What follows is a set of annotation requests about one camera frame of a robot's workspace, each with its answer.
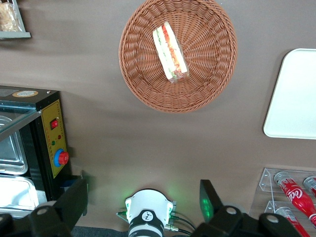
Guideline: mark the cream plastic serving tray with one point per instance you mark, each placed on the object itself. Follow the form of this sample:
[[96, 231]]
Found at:
[[293, 98]]

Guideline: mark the steel warmer pan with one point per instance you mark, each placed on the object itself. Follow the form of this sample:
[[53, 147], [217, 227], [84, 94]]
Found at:
[[12, 158], [17, 192]]

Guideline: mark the red cola bottle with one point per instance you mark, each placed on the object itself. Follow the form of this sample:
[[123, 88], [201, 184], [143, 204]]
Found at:
[[296, 197], [310, 184], [290, 219]]

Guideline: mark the clear acrylic bottle rack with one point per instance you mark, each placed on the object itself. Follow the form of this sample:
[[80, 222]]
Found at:
[[267, 182]]

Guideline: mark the red and blue warmer knob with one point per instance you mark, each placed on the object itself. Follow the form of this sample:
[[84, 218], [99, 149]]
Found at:
[[62, 157]]

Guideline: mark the triangle sandwich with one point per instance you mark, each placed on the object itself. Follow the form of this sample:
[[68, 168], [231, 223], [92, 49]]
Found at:
[[170, 54]]

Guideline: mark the round brown wicker basket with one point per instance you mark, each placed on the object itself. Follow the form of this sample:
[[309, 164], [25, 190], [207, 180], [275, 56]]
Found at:
[[138, 49]]

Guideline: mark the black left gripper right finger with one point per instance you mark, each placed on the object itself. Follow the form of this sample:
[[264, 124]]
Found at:
[[212, 209]]

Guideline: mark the grey snack tray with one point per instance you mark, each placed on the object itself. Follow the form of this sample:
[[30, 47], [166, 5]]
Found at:
[[22, 34]]

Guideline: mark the clear bag of crackers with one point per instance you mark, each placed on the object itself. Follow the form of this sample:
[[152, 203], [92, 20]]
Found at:
[[8, 17]]

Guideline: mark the black food warmer cabinet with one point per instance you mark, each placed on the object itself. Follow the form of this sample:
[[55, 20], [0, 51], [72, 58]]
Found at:
[[47, 103]]

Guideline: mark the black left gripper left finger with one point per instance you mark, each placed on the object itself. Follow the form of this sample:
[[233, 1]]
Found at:
[[74, 200]]

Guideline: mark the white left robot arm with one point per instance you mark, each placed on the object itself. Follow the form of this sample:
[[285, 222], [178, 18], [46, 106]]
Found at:
[[148, 207]]

